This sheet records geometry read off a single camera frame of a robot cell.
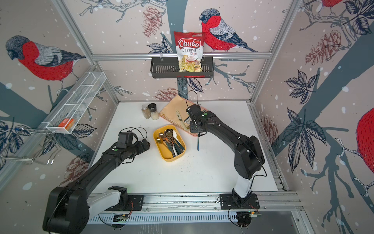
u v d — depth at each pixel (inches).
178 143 37.3
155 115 42.1
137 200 29.3
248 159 18.1
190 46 32.1
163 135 38.4
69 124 26.2
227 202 28.7
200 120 24.0
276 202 29.5
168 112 45.0
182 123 42.1
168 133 38.4
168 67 37.3
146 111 40.8
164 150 36.3
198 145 33.0
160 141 37.4
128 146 26.8
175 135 38.5
